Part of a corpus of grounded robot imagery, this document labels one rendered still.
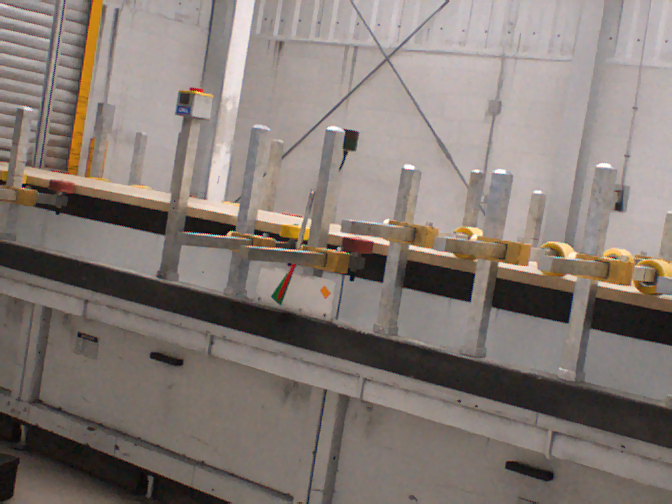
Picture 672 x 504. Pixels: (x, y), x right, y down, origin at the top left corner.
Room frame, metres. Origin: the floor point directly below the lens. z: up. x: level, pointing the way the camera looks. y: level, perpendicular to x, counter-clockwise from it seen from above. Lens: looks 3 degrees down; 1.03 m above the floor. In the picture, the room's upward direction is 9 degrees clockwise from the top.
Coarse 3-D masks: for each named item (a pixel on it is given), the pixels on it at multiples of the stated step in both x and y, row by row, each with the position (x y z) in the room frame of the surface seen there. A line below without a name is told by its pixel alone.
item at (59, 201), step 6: (0, 192) 3.81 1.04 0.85; (6, 192) 3.82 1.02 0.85; (12, 192) 3.84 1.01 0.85; (0, 198) 3.81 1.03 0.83; (6, 198) 3.83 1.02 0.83; (12, 198) 3.84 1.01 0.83; (42, 198) 3.93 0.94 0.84; (48, 198) 3.95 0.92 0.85; (54, 198) 3.97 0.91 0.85; (60, 198) 3.98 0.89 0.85; (66, 198) 4.00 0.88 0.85; (54, 204) 3.97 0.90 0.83; (60, 204) 3.99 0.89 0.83; (66, 204) 4.00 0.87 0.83
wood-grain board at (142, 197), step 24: (0, 168) 4.46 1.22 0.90; (24, 168) 4.97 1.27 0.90; (96, 192) 3.96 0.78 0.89; (120, 192) 3.96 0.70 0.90; (144, 192) 4.36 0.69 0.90; (192, 216) 3.68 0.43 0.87; (216, 216) 3.62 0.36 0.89; (264, 216) 3.88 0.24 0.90; (288, 216) 4.27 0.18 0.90; (336, 240) 3.34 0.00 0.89; (384, 240) 3.50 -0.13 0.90; (432, 264) 3.14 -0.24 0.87; (456, 264) 3.10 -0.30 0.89; (504, 264) 3.18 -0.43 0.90; (552, 288) 2.92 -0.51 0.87; (600, 288) 2.85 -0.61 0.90; (624, 288) 2.92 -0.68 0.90
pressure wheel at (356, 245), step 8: (344, 240) 3.17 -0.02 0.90; (352, 240) 3.15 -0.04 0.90; (360, 240) 3.15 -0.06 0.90; (368, 240) 3.16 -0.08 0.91; (344, 248) 3.16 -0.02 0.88; (352, 248) 3.15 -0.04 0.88; (360, 248) 3.15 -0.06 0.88; (368, 248) 3.16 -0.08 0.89; (360, 256) 3.18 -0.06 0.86; (352, 272) 3.18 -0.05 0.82; (352, 280) 3.18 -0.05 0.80
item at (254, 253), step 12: (240, 252) 2.87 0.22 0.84; (252, 252) 2.87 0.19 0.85; (264, 252) 2.90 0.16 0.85; (276, 252) 2.93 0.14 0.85; (288, 252) 2.96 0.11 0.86; (300, 252) 3.00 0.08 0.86; (312, 252) 3.05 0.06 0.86; (312, 264) 3.04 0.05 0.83; (324, 264) 3.07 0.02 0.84; (360, 264) 3.18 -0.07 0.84
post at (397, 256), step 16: (400, 176) 2.97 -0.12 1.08; (416, 176) 2.96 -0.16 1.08; (400, 192) 2.96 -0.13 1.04; (416, 192) 2.97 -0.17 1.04; (400, 208) 2.96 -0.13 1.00; (400, 256) 2.95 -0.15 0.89; (400, 272) 2.96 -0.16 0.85; (384, 288) 2.96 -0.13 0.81; (400, 288) 2.97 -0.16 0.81; (384, 304) 2.96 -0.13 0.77; (384, 320) 2.95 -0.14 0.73
